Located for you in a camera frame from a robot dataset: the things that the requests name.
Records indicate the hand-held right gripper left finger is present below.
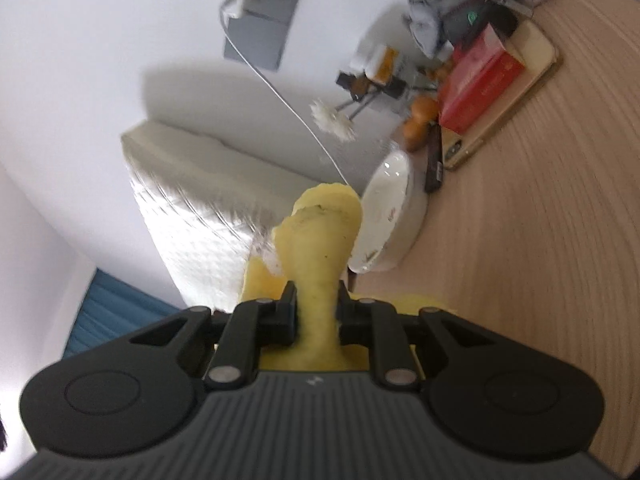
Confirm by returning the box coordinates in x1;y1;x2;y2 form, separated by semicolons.
129;281;301;392

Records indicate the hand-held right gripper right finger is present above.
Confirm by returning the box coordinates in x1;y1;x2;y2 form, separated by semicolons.
334;280;502;390

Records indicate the yellow cloth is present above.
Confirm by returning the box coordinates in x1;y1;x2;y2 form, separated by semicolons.
240;182;453;376

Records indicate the white ceramic bowl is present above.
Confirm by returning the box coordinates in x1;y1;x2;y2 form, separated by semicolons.
346;149;431;274

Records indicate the blue cloth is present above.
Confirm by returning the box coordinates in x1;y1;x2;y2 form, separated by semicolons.
64;267;187;362

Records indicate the orange fruit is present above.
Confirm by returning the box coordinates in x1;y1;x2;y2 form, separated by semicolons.
401;120;432;152
410;96;442;127

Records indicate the white flower-shaped brush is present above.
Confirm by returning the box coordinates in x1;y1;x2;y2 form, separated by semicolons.
309;99;388;143

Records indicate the white and yellow box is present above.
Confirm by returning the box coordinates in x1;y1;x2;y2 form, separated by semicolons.
349;45;403;87

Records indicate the red box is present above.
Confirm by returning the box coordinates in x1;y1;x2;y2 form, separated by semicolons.
437;26;527;134

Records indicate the grey cloth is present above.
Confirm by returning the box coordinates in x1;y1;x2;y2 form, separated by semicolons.
404;0;453;58

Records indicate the wooden tray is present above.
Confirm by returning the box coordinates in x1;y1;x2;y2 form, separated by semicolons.
442;12;559;172

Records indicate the black device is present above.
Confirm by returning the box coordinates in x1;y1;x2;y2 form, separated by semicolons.
444;1;520;47

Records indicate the white charger cable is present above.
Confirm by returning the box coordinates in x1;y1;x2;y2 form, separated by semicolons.
222;10;352;187

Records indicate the grey wall socket plate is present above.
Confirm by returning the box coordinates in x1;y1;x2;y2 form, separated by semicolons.
222;0;309;72

